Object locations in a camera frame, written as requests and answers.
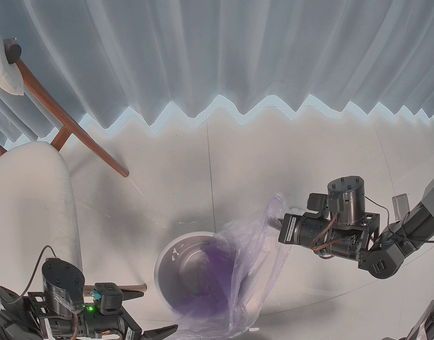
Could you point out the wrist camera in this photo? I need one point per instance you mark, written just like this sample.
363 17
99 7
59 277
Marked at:
109 298
317 202

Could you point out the purple plastic bag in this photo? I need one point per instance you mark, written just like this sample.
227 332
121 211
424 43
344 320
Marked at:
252 246

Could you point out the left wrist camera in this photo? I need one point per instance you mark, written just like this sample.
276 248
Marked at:
109 298

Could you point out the blue-green curtain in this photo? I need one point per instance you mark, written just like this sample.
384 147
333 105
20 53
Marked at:
217 48

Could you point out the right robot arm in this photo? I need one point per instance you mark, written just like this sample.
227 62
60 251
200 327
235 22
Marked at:
346 200

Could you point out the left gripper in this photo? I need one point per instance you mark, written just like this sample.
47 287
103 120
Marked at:
107 329

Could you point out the crumpled white wrapper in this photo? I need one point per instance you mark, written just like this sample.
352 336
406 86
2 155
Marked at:
296 209

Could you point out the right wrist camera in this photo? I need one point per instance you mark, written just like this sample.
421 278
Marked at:
317 202

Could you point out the white chair with wooden legs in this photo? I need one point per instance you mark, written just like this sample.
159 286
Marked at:
29 197

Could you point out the white trash bin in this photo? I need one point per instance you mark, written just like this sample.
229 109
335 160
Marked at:
183 260

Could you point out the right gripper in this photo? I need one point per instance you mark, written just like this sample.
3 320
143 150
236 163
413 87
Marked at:
305 230

